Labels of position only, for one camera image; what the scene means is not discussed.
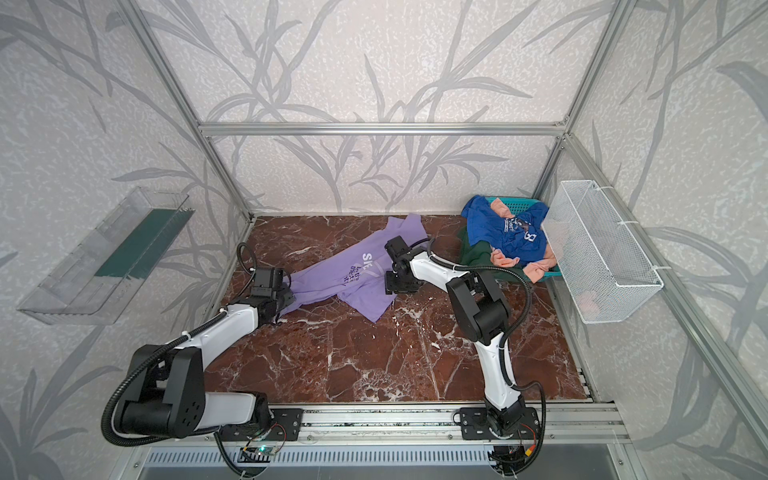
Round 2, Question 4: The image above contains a purple t-shirt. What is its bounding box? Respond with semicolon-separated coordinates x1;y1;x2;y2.
282;214;427;323

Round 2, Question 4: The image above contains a teal plastic basket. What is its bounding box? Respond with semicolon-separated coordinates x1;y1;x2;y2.
487;197;561;283

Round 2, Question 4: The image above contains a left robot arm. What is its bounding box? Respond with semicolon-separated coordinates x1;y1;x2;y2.
100;262;295;447

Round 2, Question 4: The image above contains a left circuit board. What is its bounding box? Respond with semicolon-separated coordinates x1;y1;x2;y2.
237;444;284;464

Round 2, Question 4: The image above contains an aluminium frame crossbar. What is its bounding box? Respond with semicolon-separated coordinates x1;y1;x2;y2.
199;122;564;137

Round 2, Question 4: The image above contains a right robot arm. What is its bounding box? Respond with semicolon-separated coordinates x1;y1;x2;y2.
385;236;546;441

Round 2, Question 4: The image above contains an aluminium front rail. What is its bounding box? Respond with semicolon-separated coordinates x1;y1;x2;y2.
119;403;631;448

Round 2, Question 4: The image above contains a blue t-shirt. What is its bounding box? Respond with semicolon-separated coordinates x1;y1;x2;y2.
461;196;549;266

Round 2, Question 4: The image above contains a pink t-shirt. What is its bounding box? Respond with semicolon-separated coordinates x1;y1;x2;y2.
490;198;556;283

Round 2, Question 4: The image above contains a white wire basket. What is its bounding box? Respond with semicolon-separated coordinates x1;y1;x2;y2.
542;180;664;324

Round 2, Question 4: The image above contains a clear plastic tray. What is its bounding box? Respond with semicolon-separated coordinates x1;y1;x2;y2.
17;187;195;325

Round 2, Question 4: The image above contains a green t-shirt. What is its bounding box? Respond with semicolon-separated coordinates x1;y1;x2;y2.
457;227;520;283

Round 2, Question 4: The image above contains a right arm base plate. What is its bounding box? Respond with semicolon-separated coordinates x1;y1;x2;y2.
452;407;540;441

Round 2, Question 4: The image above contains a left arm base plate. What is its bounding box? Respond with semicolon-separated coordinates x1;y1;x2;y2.
220;408;304;442

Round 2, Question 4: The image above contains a right wiring bundle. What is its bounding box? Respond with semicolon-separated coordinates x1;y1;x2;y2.
488;440;541;478

